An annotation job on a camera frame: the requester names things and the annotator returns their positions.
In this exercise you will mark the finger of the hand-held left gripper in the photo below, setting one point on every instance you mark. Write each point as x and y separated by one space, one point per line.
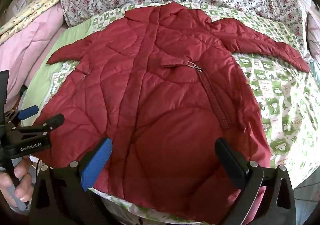
51 121
28 112

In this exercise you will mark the green checked blanket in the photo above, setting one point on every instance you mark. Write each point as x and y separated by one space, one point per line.
275 95

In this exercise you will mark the small-flower print pillow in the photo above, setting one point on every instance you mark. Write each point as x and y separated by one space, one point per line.
314 37

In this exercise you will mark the red quilted jacket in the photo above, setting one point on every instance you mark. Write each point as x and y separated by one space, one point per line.
162 90

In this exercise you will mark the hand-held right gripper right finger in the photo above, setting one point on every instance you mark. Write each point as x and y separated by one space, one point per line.
230 162

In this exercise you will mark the pink blanket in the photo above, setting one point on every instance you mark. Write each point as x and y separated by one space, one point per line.
25 47

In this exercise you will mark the person's left hand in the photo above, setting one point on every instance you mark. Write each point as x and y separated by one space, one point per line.
25 191

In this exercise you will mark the yellow floral cloth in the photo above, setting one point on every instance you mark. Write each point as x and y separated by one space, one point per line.
32 7

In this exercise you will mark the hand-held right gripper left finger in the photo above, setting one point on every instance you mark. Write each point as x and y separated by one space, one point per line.
97 163

